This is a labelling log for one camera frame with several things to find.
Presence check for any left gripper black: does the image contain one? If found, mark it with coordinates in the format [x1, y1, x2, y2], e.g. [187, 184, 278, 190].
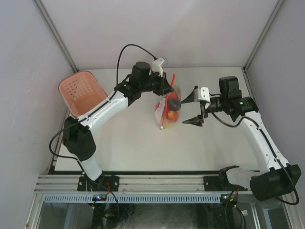
[139, 71, 173, 96]

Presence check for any purple fake eggplant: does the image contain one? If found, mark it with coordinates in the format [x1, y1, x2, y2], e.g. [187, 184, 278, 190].
[167, 99, 181, 111]

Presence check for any clear zip top bag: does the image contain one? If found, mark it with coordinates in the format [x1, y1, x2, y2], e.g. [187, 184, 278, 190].
[154, 74, 182, 130]

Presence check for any orange fake peach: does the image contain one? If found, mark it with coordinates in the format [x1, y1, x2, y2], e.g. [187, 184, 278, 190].
[166, 111, 179, 122]

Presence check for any red fake apple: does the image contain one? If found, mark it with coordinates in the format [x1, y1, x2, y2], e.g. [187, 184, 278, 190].
[167, 86, 181, 100]

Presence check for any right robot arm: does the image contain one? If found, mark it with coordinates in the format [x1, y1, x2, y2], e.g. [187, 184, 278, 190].
[182, 76, 302, 205]

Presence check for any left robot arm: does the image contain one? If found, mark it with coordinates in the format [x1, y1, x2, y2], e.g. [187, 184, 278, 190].
[62, 58, 173, 191]

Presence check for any pink plastic basket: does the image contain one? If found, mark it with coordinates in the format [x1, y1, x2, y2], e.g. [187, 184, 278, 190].
[58, 71, 108, 117]

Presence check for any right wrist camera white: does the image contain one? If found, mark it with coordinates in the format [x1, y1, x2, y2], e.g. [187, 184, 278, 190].
[193, 87, 211, 106]

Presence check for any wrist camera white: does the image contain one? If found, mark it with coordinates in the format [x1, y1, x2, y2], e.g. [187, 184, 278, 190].
[152, 58, 167, 77]
[193, 87, 211, 106]

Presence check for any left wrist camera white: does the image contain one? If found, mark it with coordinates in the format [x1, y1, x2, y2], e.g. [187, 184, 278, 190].
[152, 58, 167, 77]

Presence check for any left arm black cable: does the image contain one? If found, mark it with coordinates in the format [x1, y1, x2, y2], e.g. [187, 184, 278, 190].
[49, 44, 158, 159]

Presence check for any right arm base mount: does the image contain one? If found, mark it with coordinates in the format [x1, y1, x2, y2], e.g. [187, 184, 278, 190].
[203, 166, 237, 191]

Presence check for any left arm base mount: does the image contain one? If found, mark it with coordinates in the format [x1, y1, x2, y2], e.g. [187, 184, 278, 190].
[77, 175, 120, 192]

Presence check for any aluminium rail frame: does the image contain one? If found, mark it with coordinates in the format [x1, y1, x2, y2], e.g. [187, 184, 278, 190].
[34, 171, 225, 194]

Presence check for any slotted cable duct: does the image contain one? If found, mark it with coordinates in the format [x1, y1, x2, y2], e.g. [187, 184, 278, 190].
[44, 193, 229, 204]

